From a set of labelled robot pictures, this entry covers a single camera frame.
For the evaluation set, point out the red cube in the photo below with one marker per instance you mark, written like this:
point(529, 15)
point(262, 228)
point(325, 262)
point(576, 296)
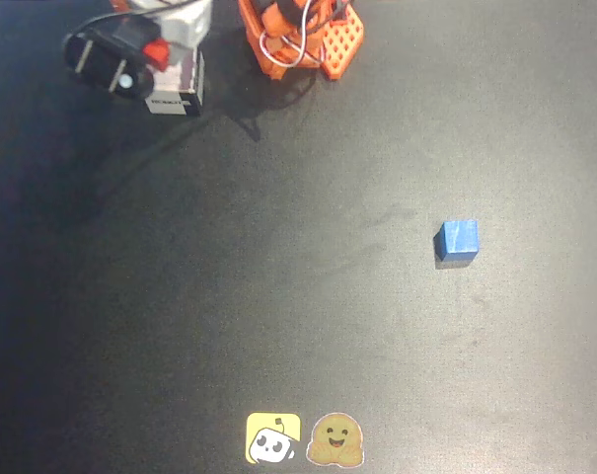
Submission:
point(157, 53)

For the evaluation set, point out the orange and white robot arm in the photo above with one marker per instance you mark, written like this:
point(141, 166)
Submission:
point(337, 44)

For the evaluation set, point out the white cardboard box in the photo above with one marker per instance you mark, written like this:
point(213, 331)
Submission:
point(179, 94)

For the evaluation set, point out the blue cube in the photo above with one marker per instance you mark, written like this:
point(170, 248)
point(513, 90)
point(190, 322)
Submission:
point(458, 239)

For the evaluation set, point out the black webcam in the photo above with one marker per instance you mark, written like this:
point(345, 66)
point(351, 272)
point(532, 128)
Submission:
point(105, 59)

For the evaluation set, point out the black table mat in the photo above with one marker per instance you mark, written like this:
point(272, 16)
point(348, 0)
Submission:
point(130, 296)

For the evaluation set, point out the yellow robot face sticker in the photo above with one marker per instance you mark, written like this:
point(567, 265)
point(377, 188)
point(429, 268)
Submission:
point(272, 438)

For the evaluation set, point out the hugging face emoji sticker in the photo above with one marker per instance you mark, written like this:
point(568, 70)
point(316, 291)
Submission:
point(335, 439)

